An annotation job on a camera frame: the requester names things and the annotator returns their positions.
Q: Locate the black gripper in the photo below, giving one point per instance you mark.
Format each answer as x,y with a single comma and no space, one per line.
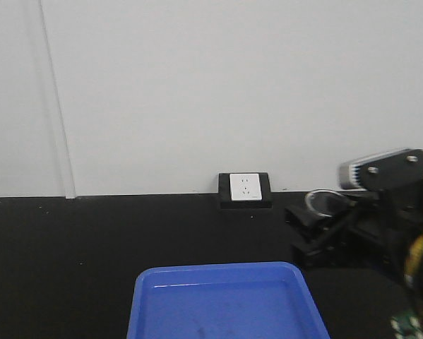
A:
386,234

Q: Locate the clear glass beaker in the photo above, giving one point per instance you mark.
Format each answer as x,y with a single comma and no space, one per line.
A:
325,203

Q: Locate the blue plastic tray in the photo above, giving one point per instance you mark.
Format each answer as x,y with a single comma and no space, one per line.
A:
233,300

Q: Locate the black socket mounting box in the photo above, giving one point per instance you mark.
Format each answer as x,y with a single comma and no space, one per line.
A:
225,199

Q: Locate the white wall power socket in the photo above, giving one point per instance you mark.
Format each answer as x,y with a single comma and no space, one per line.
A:
245,187

